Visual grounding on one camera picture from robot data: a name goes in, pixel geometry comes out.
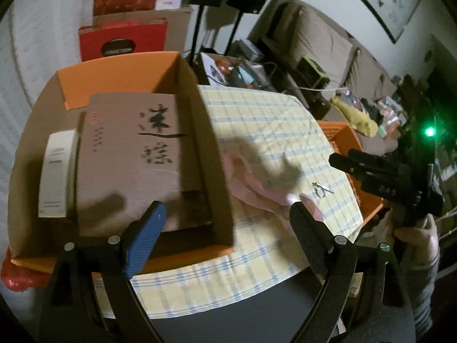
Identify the red plastic bag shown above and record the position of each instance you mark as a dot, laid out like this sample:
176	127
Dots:
21	278

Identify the brown cardboard sheet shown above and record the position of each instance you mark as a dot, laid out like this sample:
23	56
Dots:
178	32

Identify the brown printed cardboard box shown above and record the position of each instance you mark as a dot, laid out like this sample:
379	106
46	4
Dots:
117	171

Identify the white slim box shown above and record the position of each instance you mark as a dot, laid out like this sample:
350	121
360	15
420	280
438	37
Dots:
53	171

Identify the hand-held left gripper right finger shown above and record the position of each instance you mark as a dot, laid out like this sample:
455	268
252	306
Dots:
307	235

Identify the pink cloth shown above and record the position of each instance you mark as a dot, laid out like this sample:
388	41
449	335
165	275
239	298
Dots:
250	189

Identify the yellow-green device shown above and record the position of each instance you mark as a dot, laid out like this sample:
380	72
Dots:
317	73

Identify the orange plastic crate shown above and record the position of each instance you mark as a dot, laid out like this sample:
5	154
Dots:
342	135

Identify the yellow checkered tablecloth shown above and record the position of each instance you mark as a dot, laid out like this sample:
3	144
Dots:
257	121

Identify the large cardboard box orange flaps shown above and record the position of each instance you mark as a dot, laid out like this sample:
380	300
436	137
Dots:
210	185

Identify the person's right forearm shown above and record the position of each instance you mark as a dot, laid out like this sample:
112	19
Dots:
421	293

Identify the framed ink painting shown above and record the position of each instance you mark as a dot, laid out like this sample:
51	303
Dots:
385	0

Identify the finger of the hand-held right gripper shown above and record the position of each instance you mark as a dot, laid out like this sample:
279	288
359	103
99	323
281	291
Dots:
375	162
348	168

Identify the white picture box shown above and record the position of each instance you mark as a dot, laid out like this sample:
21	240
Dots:
209	66

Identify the brown sofa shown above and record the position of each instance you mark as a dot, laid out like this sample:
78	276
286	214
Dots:
321	39

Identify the red flat box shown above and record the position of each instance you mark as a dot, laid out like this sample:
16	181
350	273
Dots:
92	43

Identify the yellow plush toy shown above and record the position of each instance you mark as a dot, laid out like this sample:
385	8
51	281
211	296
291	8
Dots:
360	121

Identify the person's right hand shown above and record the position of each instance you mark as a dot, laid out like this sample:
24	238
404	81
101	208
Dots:
421	246

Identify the colorful packets pile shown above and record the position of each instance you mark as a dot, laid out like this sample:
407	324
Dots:
389	114

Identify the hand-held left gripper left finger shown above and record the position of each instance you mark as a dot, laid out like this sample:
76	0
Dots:
146	235

